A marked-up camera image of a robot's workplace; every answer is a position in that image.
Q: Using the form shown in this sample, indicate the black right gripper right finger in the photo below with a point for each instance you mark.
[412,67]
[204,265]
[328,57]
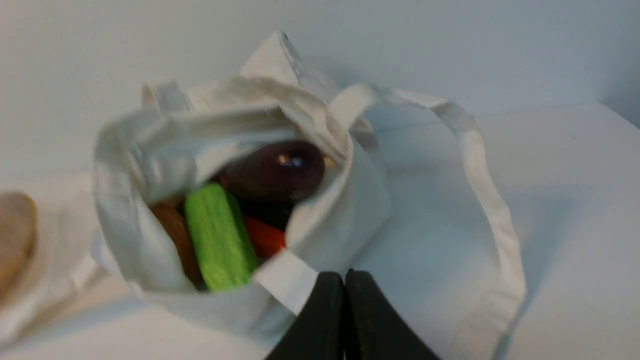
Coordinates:
[373,328]

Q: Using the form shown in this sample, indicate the brown potato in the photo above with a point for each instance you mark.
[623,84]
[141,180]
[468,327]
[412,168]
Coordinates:
[174,223]

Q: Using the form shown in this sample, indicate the white cloth tote bag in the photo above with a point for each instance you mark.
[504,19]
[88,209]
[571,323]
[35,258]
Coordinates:
[181,137]

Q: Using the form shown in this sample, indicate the green cucumber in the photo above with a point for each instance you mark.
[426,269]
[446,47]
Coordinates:
[226,257]

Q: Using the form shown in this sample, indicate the orange carrot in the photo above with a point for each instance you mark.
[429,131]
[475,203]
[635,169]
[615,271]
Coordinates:
[266,240]

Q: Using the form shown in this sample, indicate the dark purple eggplant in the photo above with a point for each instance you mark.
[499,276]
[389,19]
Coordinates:
[283,172]

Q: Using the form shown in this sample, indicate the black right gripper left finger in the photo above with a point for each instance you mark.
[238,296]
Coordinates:
[316,331]

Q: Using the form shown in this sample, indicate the gold-rimmed glass plate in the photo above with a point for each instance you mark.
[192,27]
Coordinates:
[18,235]

